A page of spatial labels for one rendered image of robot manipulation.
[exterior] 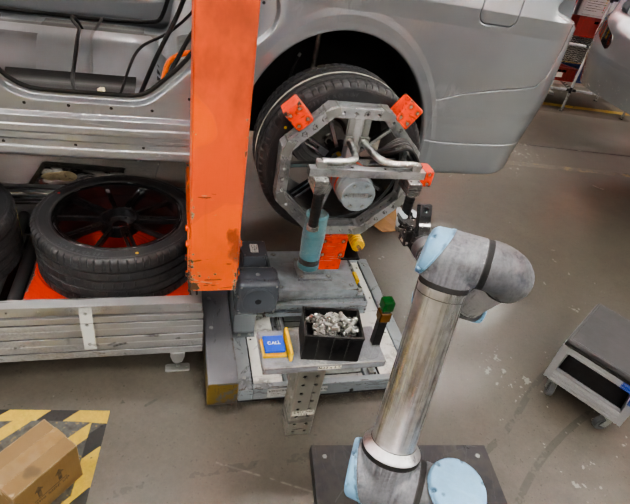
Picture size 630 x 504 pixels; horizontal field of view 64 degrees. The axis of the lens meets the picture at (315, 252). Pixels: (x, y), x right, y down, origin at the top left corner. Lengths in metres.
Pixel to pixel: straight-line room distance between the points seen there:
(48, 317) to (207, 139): 0.93
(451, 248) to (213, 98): 0.75
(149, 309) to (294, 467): 0.79
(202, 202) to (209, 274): 0.29
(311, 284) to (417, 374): 1.23
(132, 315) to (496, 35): 1.77
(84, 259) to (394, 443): 1.28
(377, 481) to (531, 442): 1.20
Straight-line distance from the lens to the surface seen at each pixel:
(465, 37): 2.20
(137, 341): 2.11
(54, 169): 3.65
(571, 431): 2.59
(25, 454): 1.91
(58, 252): 2.08
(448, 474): 1.39
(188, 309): 1.99
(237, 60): 1.42
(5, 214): 2.31
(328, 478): 1.68
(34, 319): 2.06
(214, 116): 1.47
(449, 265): 1.12
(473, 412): 2.40
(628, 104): 4.17
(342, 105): 1.84
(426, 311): 1.16
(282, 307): 2.33
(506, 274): 1.14
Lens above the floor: 1.74
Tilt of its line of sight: 36 degrees down
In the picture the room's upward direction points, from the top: 11 degrees clockwise
